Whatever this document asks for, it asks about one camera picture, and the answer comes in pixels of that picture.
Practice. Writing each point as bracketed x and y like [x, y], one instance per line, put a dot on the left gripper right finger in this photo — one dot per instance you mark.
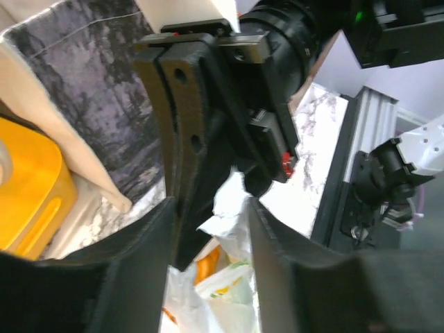
[304, 287]

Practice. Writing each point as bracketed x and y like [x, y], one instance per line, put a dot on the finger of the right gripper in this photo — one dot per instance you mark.
[149, 71]

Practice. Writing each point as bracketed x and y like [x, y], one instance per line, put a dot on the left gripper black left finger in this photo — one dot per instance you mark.
[114, 285]

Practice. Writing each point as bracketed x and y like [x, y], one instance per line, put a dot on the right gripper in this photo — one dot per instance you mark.
[228, 94]

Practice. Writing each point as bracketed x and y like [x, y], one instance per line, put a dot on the beige canvas tote bag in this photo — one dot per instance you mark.
[68, 70]

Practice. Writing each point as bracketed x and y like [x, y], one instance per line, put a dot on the white plastic grocery bag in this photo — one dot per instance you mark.
[227, 300]

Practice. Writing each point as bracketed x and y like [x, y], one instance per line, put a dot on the orange croissant bread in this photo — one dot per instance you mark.
[207, 265]

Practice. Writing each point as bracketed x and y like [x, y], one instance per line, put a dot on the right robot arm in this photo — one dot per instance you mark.
[392, 33]

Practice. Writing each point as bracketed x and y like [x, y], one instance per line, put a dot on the yellow plastic tray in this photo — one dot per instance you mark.
[37, 192]

